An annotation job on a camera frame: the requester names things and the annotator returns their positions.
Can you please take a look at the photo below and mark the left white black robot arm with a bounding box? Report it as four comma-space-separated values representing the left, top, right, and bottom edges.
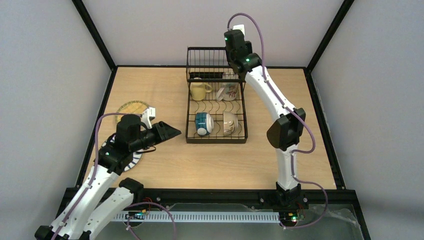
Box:
34, 112, 181, 240

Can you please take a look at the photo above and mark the black wire dish rack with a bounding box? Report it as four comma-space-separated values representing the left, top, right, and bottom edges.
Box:
185, 46, 248, 144

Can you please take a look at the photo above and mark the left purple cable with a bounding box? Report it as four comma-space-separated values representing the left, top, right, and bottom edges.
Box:
49, 112, 177, 240

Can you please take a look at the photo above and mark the woven bamboo plate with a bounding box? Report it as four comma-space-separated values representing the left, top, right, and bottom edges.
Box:
116, 100, 151, 116

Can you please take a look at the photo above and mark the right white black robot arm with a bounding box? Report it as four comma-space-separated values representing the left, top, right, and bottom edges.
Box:
224, 29, 306, 203

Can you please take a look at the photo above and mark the white slotted cable duct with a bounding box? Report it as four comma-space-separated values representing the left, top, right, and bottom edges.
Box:
111, 211, 280, 224

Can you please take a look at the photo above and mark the plain white bowl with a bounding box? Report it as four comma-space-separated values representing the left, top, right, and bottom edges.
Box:
222, 111, 239, 136

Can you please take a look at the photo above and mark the blue striped white plate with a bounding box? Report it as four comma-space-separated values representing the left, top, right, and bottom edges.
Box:
101, 137, 143, 172

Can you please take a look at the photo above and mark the black rimmed white bowl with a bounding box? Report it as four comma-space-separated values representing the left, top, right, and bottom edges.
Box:
195, 112, 214, 137

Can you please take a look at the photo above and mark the yellow ceramic mug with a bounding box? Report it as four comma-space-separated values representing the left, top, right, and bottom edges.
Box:
190, 81, 213, 101

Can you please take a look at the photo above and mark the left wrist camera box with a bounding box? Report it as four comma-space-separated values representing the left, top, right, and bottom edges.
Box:
140, 106, 156, 129

